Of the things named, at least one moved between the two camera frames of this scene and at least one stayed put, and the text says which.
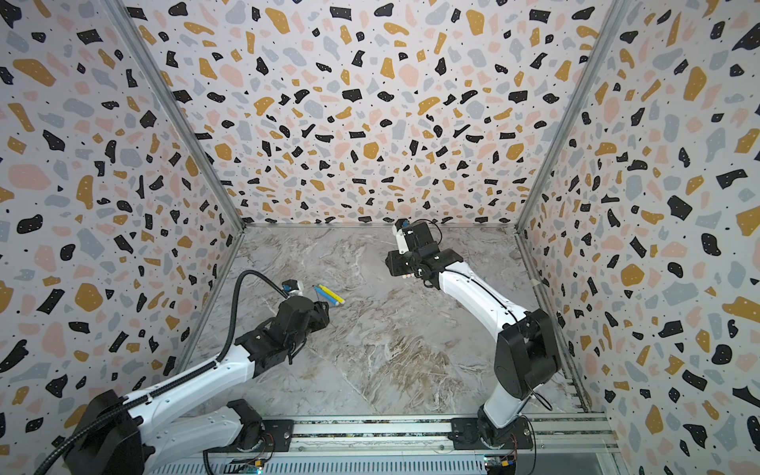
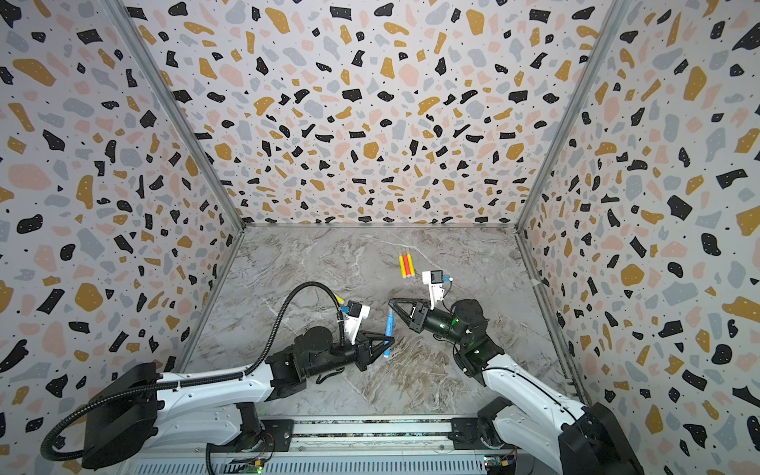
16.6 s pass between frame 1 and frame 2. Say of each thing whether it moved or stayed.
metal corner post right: stayed
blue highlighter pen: moved
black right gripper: moved
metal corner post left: stayed
